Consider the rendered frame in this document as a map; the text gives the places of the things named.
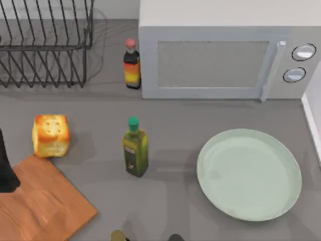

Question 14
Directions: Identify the green bottle with green cap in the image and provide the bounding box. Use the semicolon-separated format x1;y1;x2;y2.
122;116;149;178

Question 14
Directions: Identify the dark bottle with pink cap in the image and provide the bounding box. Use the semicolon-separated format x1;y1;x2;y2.
123;38;141;90

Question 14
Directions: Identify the pale green plate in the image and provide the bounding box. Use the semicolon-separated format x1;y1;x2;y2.
196;129;302;222

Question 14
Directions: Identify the cube of toasted bread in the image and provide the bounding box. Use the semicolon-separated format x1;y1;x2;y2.
32;114;71;158

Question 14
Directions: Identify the pale microwave oven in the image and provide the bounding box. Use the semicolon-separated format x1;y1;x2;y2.
138;0;321;102

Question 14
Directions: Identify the olive bottle cap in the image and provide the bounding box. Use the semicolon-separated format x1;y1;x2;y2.
111;229;126;241

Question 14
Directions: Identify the small microwave knob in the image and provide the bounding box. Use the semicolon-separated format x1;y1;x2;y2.
282;67;306;83

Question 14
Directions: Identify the wooden cutting board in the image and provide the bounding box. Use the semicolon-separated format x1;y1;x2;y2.
0;155;98;241

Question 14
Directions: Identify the large microwave knob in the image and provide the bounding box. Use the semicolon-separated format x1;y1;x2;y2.
291;43;316;62

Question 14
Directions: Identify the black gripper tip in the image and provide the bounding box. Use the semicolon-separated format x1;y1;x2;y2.
0;129;21;193

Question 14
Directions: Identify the dark wire dish rack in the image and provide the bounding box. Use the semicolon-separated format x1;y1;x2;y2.
0;0;95;89

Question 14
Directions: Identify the microwave door handle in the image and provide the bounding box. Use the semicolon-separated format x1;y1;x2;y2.
260;40;287;102

